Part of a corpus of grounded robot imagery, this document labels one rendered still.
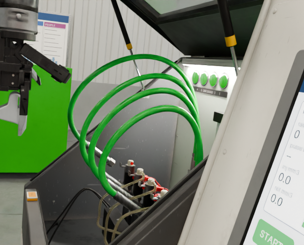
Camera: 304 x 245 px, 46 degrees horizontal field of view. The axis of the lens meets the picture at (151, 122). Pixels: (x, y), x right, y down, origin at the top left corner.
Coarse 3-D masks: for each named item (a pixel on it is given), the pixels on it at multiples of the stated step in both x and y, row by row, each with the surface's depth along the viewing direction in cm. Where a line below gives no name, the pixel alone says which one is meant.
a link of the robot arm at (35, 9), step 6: (0, 0) 69; (6, 0) 68; (12, 0) 68; (18, 0) 68; (24, 0) 69; (30, 0) 70; (36, 0) 71; (0, 6) 69; (6, 6) 68; (12, 6) 68; (18, 6) 69; (24, 6) 69; (30, 6) 70; (36, 6) 72; (36, 12) 74
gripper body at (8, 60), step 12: (0, 36) 70; (12, 36) 69; (24, 36) 70; (0, 48) 71; (12, 48) 72; (0, 60) 71; (12, 60) 72; (24, 60) 73; (0, 72) 70; (12, 72) 71; (24, 72) 71; (0, 84) 71; (12, 84) 71
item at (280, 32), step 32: (288, 0) 59; (256, 32) 64; (288, 32) 56; (256, 64) 61; (288, 64) 54; (256, 96) 59; (224, 128) 65; (256, 128) 57; (224, 160) 62; (256, 160) 55; (224, 192) 59; (192, 224) 66; (224, 224) 57
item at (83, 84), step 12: (120, 60) 93; (168, 60) 98; (96, 72) 91; (180, 72) 100; (84, 84) 91; (72, 96) 91; (72, 108) 91; (72, 120) 91; (72, 132) 92; (192, 156) 107
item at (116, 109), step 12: (132, 96) 79; (144, 96) 80; (180, 96) 83; (120, 108) 78; (192, 108) 85; (108, 120) 78; (96, 132) 78; (96, 168) 79; (108, 180) 81; (120, 192) 82
